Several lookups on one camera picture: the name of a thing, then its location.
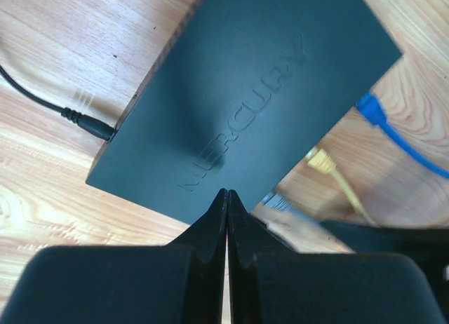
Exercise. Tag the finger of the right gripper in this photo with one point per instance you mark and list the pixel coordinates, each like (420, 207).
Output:
(421, 245)

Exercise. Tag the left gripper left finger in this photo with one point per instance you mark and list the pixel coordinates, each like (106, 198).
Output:
(180, 282)

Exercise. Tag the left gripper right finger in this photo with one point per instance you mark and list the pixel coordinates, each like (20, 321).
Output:
(271, 283)

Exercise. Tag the black network switch box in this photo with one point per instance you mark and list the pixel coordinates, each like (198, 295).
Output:
(246, 91)

